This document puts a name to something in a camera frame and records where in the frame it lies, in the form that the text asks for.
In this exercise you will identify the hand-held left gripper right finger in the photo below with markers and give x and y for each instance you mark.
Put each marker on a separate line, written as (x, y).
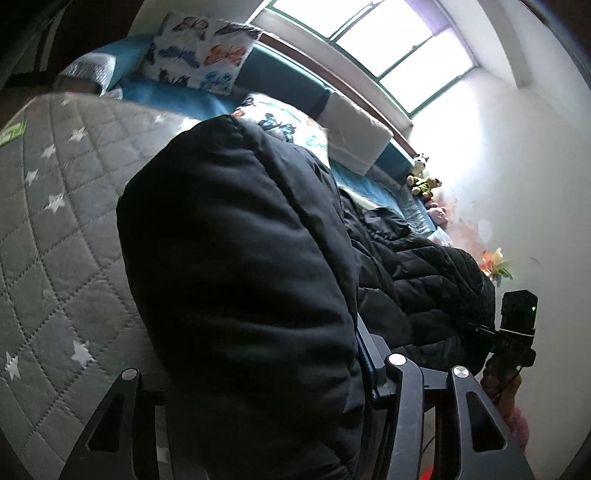
(369, 365)

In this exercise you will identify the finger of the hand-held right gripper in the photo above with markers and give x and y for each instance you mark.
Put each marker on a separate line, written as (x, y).
(480, 328)

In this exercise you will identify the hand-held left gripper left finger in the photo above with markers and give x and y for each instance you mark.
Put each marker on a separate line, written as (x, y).
(131, 415)

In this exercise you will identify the black puffer jacket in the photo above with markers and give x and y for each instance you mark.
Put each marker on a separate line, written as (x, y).
(240, 286)

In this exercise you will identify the person's right forearm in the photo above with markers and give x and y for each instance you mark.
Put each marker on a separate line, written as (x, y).
(517, 427)

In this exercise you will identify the person's right hand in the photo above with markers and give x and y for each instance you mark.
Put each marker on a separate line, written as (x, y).
(508, 390)

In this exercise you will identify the colourful artificial flowers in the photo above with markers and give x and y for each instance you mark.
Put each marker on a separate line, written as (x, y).
(496, 265)

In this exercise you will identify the pink plush toy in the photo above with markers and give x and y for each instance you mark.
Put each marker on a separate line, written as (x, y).
(437, 216)

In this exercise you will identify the green and brown plush toy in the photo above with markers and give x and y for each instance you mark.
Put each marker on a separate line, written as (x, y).
(425, 185)

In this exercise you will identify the black and white plush toy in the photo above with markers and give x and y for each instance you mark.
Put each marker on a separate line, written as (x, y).
(420, 165)

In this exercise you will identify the grey star quilted blanket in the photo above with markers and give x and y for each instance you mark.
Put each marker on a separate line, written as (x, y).
(69, 221)

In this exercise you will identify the white pillow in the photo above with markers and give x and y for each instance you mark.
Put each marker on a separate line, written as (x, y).
(355, 131)

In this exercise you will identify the butterfly print pillow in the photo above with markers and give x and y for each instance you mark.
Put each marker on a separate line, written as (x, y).
(198, 50)
(286, 122)

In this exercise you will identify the teal headboard cushion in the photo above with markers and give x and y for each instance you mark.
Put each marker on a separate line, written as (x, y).
(281, 74)

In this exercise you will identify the green mattress label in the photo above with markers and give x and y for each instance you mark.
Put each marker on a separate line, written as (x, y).
(11, 134)

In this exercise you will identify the window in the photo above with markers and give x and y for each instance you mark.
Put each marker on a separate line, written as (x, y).
(369, 32)

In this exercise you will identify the teal bed sheet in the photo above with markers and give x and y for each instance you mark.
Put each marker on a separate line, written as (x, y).
(184, 94)

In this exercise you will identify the grey quilted folded cloth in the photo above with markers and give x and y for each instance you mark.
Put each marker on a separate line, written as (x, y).
(87, 71)

